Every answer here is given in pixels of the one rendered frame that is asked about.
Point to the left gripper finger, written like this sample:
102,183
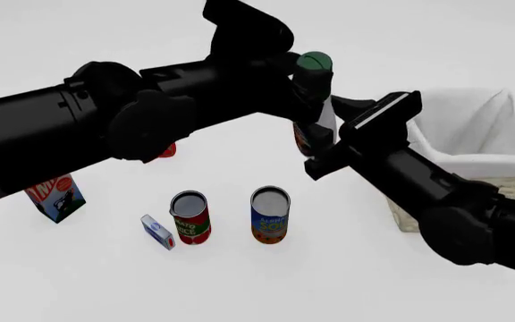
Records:
313,84

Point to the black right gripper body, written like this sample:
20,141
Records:
374,131

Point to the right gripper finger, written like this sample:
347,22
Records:
322,135
351,107

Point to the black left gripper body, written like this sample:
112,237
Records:
253,37

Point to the green-capped salad dressing bottle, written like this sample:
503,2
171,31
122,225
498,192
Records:
314,61

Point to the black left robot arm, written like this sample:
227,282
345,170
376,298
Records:
38,141

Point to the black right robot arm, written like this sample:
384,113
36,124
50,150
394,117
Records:
463,208

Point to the white cloth-lined wicker basket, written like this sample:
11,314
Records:
463,127

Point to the blue alphabet soup can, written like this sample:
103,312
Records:
270,226

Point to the small red container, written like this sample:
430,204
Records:
168,153

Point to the red tomato sauce can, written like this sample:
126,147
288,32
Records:
192,228

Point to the small white and blue box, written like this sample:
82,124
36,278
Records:
157,231

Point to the milk carton with cow print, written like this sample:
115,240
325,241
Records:
61,201

